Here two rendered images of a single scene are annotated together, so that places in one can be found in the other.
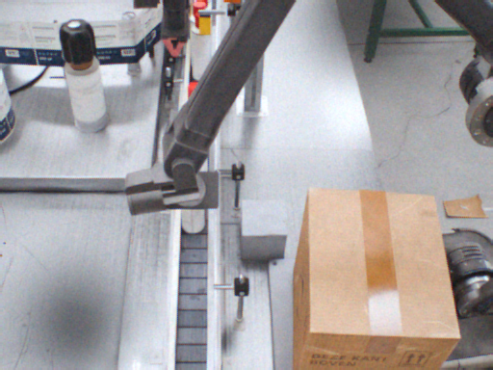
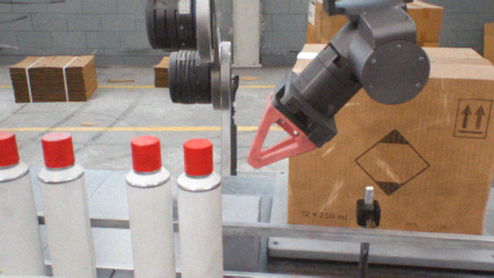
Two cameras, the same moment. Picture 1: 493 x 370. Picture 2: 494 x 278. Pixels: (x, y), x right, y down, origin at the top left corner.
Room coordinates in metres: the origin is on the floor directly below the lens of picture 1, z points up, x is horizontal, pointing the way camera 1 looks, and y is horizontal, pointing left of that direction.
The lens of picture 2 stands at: (0.67, 0.62, 1.28)
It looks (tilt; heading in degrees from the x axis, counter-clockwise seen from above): 20 degrees down; 281
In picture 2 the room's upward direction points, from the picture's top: straight up
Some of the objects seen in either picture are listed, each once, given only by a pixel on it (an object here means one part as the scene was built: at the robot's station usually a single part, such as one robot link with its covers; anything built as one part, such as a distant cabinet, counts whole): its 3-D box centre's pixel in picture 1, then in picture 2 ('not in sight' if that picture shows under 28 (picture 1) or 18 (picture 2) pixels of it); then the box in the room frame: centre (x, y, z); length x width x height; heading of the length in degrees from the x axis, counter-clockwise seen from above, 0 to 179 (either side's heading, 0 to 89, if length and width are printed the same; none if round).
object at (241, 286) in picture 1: (229, 299); (367, 249); (0.63, 0.03, 0.91); 0.07 x 0.03 x 0.16; 95
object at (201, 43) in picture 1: (201, 46); not in sight; (1.36, 0.16, 0.98); 0.05 x 0.05 x 0.20
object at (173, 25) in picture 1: (174, 17); not in sight; (1.28, 0.22, 1.12); 0.10 x 0.07 x 0.07; 6
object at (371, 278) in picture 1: (364, 299); (382, 135); (0.60, -0.22, 0.99); 0.30 x 0.24 x 0.27; 0
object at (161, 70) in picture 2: not in sight; (189, 72); (2.26, -4.32, 0.11); 0.65 x 0.54 x 0.22; 9
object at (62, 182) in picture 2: not in sight; (67, 215); (0.99, 0.13, 0.98); 0.05 x 0.05 x 0.20
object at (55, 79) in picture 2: not in sight; (56, 78); (3.33, -3.59, 0.16); 0.65 x 0.54 x 0.32; 16
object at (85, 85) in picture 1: (83, 75); not in sight; (1.14, 0.43, 1.03); 0.09 x 0.09 x 0.30
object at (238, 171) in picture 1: (227, 185); not in sight; (0.92, 0.05, 0.91); 0.07 x 0.03 x 0.16; 95
